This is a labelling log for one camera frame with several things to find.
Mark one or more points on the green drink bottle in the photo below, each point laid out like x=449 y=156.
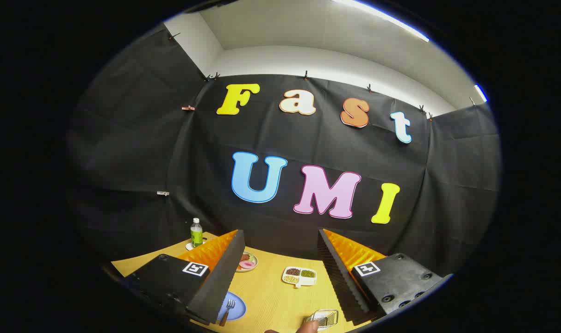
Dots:
x=196 y=237

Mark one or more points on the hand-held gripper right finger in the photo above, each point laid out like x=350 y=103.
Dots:
x=340 y=282

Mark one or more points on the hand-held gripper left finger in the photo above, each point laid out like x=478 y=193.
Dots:
x=220 y=282

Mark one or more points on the blue round plate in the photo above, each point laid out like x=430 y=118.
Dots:
x=239 y=310

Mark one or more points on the white divided bean tray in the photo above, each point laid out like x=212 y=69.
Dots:
x=299 y=280

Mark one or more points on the white square coaster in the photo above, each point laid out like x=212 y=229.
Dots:
x=189 y=245

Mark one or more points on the plate of toy food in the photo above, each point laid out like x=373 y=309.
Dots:
x=248 y=264

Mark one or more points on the short ceiling light strip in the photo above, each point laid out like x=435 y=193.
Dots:
x=480 y=93

